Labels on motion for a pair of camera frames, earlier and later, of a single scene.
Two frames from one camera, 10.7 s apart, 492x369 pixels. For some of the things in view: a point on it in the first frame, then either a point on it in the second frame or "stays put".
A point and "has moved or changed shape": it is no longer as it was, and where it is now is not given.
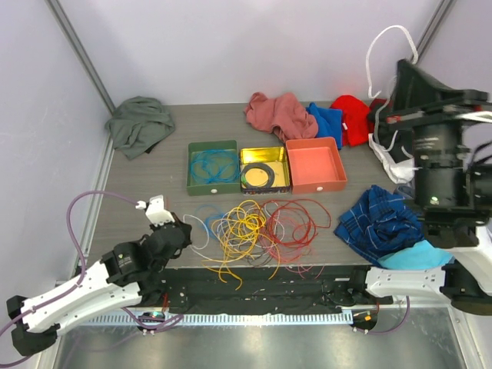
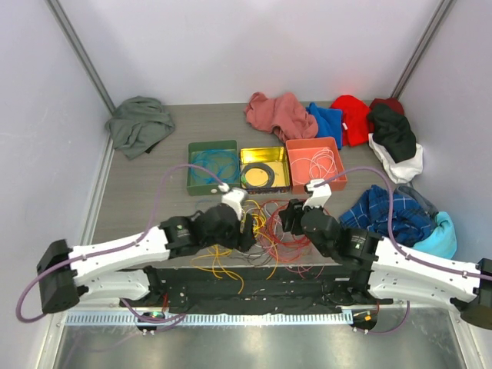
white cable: (413, 54) → (313, 159)
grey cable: (268, 169) stays put
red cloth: (356, 126) stays put
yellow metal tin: (264, 171) stays put
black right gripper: (413, 91) → (288, 216)
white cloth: (401, 172) stays put
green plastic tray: (214, 167) stays put
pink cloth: (285, 114) stays put
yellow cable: (238, 231) has moved or changed shape
